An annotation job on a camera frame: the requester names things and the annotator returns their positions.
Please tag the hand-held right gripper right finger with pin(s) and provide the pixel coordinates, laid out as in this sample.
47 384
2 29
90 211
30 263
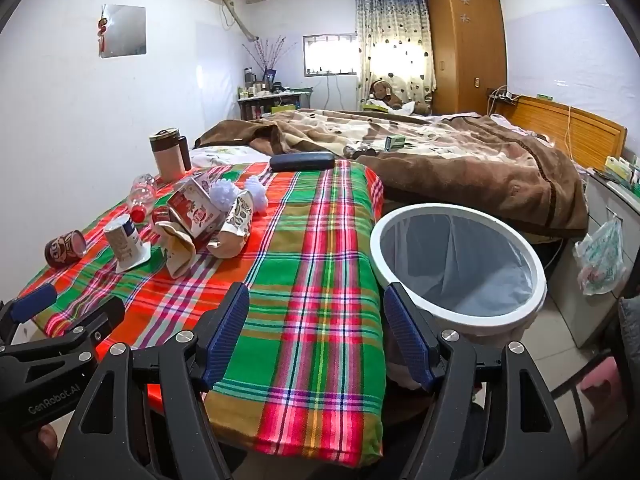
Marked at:
407 335

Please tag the wooden wardrobe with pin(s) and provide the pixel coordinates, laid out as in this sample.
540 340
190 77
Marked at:
465 50

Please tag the vase with dry branches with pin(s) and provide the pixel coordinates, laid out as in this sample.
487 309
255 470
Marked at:
267 60

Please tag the green tray box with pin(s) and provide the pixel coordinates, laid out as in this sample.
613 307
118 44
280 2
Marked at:
375 106

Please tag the white round bin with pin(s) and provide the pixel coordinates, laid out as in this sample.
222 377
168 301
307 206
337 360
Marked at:
520 305

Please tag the patterned paper cup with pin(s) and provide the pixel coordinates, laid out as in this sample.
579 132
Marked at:
235 225

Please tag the clear plastic bottle red cap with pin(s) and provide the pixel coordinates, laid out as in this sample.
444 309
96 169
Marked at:
142 195

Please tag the red white strawberry milk carton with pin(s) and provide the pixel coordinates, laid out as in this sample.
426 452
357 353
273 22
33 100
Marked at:
192 210

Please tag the brown patterned blanket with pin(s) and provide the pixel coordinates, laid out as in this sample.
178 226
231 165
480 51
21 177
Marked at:
475 175

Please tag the small pink patterned bottle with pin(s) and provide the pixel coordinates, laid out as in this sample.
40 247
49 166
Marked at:
354 150

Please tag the printed plastic bag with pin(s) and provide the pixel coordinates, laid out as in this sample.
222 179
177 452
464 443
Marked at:
602 255

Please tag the white yogurt cup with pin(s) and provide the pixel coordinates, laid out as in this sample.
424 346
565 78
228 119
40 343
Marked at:
122 242

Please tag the person's left hand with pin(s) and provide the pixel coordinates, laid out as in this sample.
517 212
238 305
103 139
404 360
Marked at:
49 440

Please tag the small green white box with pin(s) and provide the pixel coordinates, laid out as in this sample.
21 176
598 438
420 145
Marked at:
395 143

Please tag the small dark brown bottle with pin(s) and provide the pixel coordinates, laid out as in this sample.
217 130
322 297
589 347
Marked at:
372 150

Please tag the white nightstand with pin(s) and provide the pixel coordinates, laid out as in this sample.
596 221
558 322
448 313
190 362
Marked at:
575 305

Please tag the red green plaid cloth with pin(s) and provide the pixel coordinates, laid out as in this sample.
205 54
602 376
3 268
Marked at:
310 270

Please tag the flat green box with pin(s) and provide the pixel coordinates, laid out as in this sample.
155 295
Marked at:
546 96

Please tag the heart patterned curtain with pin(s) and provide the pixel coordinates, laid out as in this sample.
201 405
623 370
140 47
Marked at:
395 25

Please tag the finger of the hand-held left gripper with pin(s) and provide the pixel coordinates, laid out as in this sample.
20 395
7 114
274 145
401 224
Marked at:
107 315
35 302

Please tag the dark blue glasses case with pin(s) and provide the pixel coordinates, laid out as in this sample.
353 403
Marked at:
302 161

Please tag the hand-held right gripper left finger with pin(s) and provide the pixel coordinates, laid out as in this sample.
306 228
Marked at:
227 335

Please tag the wrapped air conditioner pipe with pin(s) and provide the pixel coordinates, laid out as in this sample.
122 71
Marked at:
240 22

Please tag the silver wall mirror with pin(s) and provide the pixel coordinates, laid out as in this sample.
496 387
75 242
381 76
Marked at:
125 30

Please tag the wooden headboard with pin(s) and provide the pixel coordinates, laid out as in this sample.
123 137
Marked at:
585 132

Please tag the red cartoon drink can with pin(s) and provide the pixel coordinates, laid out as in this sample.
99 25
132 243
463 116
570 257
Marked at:
65 250

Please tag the brown thermos tumbler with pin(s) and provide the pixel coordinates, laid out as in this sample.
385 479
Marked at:
167 160

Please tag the white power strip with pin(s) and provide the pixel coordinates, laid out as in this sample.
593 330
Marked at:
500 96

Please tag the red hanging charm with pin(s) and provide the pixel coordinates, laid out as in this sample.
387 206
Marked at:
103 27

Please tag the brown teddy bear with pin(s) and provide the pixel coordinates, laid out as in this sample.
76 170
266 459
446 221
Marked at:
382 92

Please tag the green boxes on nightstand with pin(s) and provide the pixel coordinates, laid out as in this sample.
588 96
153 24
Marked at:
620 167

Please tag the small barred window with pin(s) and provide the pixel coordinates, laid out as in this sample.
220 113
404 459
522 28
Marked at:
330 55

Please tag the cream milk carton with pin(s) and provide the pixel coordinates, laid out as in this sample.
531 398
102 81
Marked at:
177 252

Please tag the side table with bottles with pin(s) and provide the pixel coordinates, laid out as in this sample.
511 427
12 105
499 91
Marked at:
260 105

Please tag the white floral bed sheet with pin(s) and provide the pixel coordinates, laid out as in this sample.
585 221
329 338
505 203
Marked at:
222 155

